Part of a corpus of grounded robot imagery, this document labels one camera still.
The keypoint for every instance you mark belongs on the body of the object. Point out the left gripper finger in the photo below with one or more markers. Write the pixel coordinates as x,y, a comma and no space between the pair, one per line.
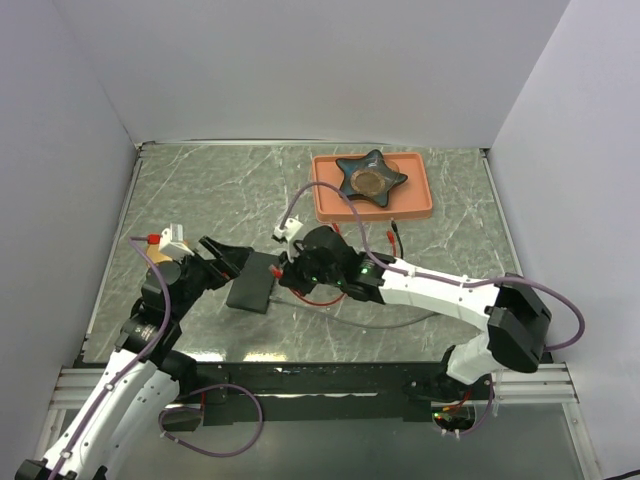
229,262
218,250

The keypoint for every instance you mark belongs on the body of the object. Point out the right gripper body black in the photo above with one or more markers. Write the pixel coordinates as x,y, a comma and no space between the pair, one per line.
306,274

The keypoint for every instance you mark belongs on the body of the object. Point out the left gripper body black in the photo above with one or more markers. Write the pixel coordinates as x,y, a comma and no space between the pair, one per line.
198,275

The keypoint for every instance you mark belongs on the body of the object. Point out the black network switch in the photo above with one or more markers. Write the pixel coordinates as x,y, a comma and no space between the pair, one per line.
251,290

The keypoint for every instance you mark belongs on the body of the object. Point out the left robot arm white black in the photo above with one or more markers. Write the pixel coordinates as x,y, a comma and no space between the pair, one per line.
144,372

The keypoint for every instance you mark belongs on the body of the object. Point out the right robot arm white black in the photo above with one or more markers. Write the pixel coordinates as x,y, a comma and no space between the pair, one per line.
511,318

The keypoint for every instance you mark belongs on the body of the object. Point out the dark blue star dish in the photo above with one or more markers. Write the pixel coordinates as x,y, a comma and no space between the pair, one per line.
369,178

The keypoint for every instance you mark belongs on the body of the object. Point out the salmon pink tray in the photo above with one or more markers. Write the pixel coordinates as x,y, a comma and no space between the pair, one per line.
410,201

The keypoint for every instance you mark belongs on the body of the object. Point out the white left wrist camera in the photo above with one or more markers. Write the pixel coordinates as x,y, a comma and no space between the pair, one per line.
171,242

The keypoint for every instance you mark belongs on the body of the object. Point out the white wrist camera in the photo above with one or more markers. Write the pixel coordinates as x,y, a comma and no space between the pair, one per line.
171,242
289,231

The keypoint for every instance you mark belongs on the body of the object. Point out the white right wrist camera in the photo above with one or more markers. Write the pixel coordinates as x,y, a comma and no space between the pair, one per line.
289,231

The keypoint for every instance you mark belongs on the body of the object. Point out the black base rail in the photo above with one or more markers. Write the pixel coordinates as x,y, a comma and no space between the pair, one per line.
246,391

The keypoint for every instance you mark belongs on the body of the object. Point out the aluminium frame rail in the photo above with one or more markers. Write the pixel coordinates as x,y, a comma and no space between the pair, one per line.
551,384

